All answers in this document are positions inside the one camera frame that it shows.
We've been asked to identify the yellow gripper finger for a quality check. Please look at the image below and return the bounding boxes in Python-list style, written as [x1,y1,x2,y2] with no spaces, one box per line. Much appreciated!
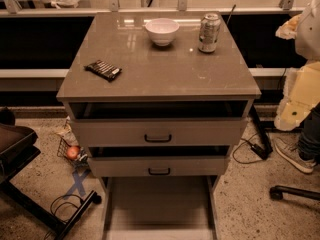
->
[274,62,320,131]
[275,14,301,40]

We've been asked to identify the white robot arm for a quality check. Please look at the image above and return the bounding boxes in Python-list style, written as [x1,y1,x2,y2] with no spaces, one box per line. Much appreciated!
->
[274,0,320,131]

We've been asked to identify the grey drawer cabinet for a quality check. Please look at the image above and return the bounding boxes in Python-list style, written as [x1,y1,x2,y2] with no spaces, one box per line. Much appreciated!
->
[58,12,260,233]

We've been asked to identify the open bottom grey drawer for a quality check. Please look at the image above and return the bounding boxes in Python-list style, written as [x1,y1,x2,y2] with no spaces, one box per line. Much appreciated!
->
[102,176,218,240]

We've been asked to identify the middle grey drawer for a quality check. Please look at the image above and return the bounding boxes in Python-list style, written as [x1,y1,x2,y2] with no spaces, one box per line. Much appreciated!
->
[88,146,229,177]

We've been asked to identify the top grey drawer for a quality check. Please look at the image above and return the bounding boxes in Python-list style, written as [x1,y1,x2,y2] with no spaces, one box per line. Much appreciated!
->
[68,100,248,147]

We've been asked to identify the dark jeans leg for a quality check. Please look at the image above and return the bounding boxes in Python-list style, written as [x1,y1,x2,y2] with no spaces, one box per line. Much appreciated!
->
[298,103,320,163]

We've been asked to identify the grey sneaker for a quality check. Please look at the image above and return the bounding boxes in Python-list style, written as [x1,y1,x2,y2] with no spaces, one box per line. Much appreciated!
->
[273,138,317,174]

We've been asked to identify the silver soda can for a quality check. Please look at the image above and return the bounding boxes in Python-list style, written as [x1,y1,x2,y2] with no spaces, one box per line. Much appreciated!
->
[198,13,221,53]

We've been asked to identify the black chair base leg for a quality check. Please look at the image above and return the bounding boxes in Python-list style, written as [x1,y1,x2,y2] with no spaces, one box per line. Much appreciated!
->
[269,185,320,201]

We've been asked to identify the white ceramic bowl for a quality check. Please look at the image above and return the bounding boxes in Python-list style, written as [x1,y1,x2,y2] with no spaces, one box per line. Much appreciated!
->
[145,18,179,46]

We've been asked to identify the red apple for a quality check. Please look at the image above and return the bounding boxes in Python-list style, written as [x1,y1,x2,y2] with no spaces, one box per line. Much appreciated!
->
[66,146,80,160]

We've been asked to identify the black office chair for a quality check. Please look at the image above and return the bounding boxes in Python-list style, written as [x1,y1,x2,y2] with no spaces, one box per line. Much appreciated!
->
[0,107,103,240]

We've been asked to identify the black power adapter cable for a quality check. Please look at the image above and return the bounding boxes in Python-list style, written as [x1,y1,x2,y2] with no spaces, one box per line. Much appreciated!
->
[231,132,272,165]

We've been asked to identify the black wire basket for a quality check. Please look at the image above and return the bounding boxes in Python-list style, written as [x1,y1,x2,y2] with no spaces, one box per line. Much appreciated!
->
[57,139,88,168]

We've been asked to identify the black floor cable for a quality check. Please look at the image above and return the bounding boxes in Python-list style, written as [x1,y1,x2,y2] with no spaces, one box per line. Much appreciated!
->
[43,193,86,240]

